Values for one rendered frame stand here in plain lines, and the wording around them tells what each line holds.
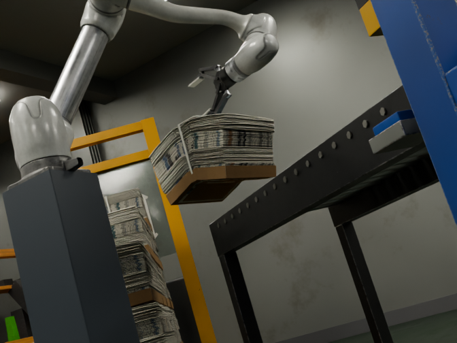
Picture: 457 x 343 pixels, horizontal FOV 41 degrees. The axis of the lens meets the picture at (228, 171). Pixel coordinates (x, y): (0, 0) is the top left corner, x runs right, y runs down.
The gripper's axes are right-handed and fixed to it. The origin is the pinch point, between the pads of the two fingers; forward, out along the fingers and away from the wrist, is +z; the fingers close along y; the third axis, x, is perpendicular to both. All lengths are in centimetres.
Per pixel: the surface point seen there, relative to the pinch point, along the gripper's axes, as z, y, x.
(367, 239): 139, 33, 323
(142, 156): 137, -45, 90
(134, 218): 65, 23, 8
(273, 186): -44, 56, -34
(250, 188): 225, -56, 297
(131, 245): 25, 48, -31
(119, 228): 71, 25, 2
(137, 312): 30, 70, -33
